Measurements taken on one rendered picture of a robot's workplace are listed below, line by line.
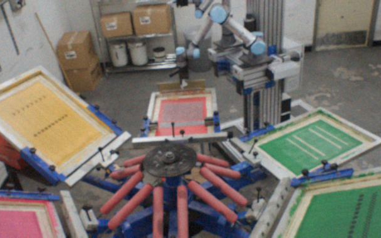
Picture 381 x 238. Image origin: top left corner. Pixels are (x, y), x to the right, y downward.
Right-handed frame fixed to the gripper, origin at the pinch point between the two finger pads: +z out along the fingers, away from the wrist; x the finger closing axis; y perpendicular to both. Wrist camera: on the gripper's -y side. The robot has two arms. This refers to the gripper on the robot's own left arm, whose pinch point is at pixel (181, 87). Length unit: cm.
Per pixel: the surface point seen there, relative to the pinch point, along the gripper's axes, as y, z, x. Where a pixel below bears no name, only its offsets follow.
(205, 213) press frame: 17, 8, -144
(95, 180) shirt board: -58, 17, -98
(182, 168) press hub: 7, -21, -139
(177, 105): -5.2, 14.0, -7.5
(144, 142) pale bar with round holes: -26, 6, -72
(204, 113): 18.2, 14.1, -24.9
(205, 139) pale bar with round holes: 19, 7, -73
